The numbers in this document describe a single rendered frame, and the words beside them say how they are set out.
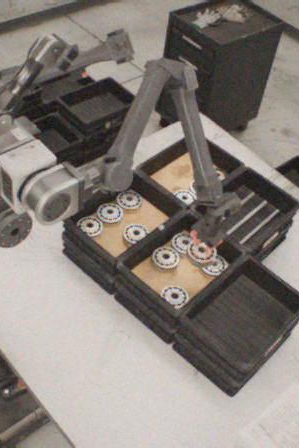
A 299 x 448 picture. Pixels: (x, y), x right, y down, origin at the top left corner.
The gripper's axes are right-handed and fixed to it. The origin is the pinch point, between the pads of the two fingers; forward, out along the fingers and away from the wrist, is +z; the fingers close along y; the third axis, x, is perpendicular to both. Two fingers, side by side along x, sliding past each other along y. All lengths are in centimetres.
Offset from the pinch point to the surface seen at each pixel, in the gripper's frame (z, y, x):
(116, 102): 57, 131, -89
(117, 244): 23.1, 31.7, 6.8
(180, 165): 22, 47, -46
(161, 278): 22.5, 9.4, 5.4
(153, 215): 22.5, 33.7, -14.8
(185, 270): 22.1, 6.1, -4.3
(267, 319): 21.3, -29.3, -11.2
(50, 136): 69, 140, -48
